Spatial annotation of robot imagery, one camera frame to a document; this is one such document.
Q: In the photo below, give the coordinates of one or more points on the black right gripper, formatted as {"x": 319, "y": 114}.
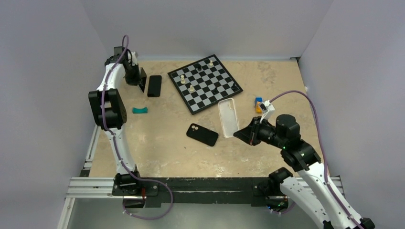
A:
{"x": 250, "y": 134}

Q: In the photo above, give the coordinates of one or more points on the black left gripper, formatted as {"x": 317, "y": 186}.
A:
{"x": 135, "y": 81}

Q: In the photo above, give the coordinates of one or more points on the black smartphone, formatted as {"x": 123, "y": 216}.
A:
{"x": 154, "y": 86}

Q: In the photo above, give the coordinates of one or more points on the white phone case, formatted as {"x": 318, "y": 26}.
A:
{"x": 228, "y": 117}

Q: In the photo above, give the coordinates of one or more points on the black phone case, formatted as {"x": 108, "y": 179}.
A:
{"x": 202, "y": 134}

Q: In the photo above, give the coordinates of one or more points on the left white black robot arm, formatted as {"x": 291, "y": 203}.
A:
{"x": 110, "y": 115}

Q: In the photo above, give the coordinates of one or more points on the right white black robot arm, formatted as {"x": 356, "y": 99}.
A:
{"x": 322, "y": 202}

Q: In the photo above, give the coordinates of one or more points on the yellow toy block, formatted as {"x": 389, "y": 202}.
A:
{"x": 258, "y": 108}

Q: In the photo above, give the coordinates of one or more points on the teal arch block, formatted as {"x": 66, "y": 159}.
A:
{"x": 140, "y": 110}

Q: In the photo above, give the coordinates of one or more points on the black chess piece back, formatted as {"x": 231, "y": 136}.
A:
{"x": 198, "y": 67}

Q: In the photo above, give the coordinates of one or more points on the black white chessboard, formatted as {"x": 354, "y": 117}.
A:
{"x": 204, "y": 81}

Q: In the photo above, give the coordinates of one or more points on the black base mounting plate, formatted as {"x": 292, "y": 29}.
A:
{"x": 254, "y": 191}

